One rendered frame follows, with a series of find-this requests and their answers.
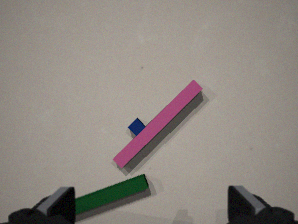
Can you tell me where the pink rod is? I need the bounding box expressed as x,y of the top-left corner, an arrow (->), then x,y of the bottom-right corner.
113,80 -> 203,168

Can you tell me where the dark green rod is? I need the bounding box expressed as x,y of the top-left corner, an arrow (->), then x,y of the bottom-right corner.
75,174 -> 148,214

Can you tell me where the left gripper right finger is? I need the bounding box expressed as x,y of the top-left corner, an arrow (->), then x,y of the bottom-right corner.
227,185 -> 298,224

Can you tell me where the small blue cube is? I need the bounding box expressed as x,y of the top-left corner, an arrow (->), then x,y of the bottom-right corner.
128,118 -> 146,136

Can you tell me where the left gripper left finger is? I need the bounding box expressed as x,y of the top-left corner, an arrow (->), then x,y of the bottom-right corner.
0,187 -> 76,224

